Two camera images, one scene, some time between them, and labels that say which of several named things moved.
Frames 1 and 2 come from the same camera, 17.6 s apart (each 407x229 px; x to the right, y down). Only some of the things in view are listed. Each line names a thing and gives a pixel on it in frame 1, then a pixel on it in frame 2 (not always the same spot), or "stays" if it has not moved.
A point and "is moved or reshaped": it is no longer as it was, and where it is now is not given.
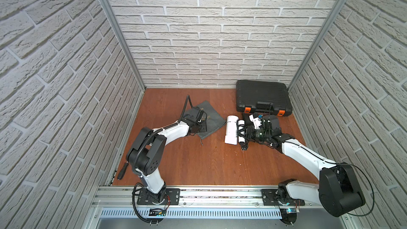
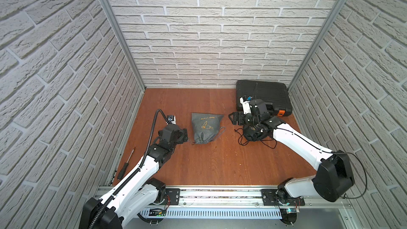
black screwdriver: [123, 169] stays
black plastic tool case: [263, 96] stays
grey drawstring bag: [214, 120] is moved or reshaped
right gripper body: [258, 135] -> [243, 119]
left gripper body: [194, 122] -> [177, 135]
